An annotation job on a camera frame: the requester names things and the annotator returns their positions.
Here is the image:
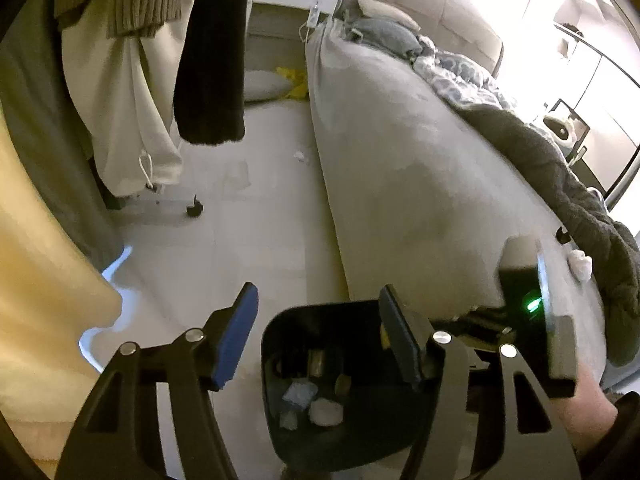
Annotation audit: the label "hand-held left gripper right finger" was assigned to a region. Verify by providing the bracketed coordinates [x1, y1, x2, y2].
[377, 284, 583, 480]

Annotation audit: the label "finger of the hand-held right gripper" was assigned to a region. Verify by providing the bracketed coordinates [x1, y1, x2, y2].
[452, 304, 517, 356]

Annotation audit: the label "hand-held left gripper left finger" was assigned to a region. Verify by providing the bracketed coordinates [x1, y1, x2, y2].
[54, 281, 261, 480]

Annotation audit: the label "black trash bin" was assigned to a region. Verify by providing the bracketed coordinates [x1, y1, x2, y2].
[260, 300, 501, 476]

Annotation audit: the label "white sock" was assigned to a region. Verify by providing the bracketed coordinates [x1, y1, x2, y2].
[282, 380, 320, 407]

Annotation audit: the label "person's right forearm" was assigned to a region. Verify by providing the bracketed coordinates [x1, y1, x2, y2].
[562, 360, 640, 463]

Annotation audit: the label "large white crumpled tissue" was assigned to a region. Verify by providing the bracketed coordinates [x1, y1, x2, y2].
[567, 249, 594, 281]

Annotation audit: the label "dark grey fluffy blanket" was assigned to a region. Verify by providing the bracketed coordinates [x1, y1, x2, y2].
[462, 107, 640, 367]

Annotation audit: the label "grey bed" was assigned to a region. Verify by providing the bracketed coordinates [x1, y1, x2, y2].
[305, 20, 640, 391]

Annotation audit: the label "yellow cloth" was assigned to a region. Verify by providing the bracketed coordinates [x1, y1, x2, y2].
[0, 125, 126, 466]

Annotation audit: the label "white round cushion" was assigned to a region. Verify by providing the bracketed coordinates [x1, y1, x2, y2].
[544, 115, 576, 147]

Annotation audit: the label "blue patterned duvet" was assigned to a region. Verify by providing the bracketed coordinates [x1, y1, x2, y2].
[412, 50, 531, 126]

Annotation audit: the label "yellow plastic bag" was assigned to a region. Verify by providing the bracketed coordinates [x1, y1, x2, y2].
[277, 66, 310, 99]

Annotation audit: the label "olive grey coat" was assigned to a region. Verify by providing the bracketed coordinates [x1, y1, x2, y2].
[0, 0, 123, 271]

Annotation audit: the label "black fuzzy garment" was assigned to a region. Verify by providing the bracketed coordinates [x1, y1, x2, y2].
[174, 0, 251, 147]

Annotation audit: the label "grey pillow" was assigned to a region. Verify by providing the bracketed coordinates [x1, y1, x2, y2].
[345, 17, 426, 57]

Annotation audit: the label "grey upholstered headboard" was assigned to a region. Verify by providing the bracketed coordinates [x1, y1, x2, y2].
[335, 0, 503, 78]

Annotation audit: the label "beige pillow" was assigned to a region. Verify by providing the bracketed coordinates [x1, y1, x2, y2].
[356, 0, 422, 31]

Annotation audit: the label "olive knit sweater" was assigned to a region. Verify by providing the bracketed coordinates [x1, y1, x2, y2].
[52, 0, 198, 41]

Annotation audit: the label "cream drawstring pants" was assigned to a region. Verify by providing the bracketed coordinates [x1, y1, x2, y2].
[60, 15, 185, 198]

